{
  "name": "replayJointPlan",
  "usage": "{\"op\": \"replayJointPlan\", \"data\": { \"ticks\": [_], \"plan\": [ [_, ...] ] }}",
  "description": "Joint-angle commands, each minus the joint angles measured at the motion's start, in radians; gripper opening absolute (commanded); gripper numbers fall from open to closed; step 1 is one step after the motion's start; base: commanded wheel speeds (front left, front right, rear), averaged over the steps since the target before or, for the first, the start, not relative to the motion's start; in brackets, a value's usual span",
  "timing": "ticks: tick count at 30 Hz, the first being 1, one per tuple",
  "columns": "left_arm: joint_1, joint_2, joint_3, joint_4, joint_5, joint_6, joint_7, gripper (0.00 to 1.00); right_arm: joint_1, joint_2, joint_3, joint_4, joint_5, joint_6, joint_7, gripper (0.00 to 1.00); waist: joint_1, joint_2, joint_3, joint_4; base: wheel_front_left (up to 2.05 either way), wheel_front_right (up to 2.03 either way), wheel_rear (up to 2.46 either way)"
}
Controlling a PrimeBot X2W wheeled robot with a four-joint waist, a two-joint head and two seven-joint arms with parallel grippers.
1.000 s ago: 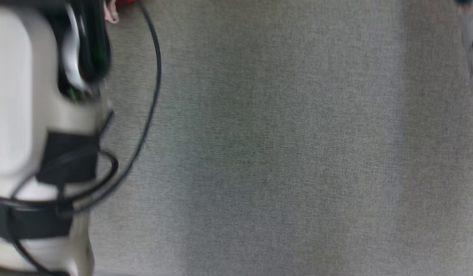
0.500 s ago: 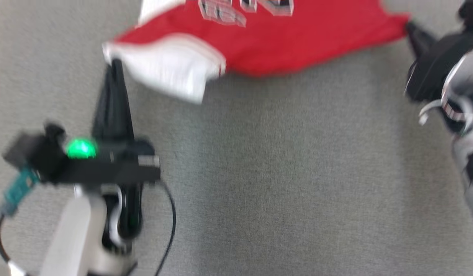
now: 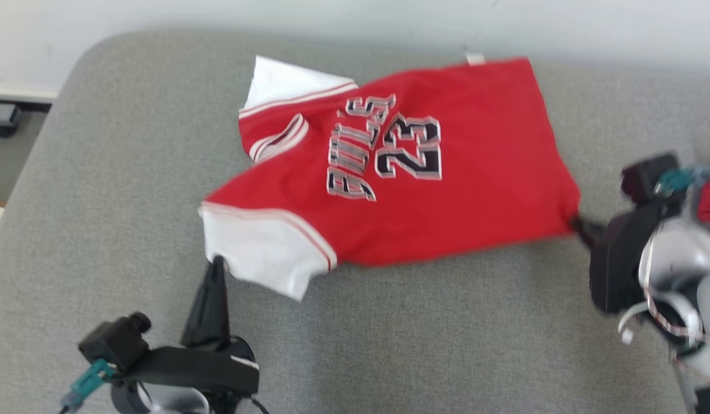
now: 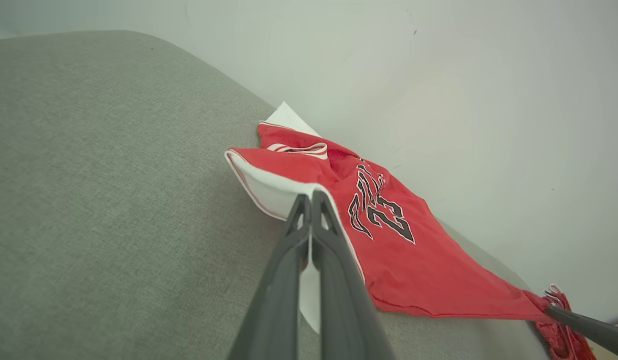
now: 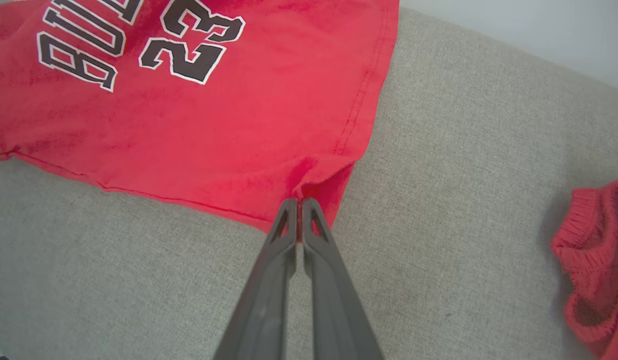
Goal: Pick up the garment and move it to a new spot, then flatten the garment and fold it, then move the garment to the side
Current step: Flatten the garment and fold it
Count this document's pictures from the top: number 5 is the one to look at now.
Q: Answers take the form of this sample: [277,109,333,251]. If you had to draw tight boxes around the red jersey with white sleeves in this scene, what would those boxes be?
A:
[0,0,400,236]

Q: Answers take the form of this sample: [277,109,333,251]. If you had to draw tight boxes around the red shorts with white stripe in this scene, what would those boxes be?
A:
[550,179,618,360]

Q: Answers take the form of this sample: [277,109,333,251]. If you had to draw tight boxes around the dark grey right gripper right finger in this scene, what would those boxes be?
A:
[301,197,384,360]

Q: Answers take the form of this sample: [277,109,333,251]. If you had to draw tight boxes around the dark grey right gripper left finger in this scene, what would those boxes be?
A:
[213,197,300,360]

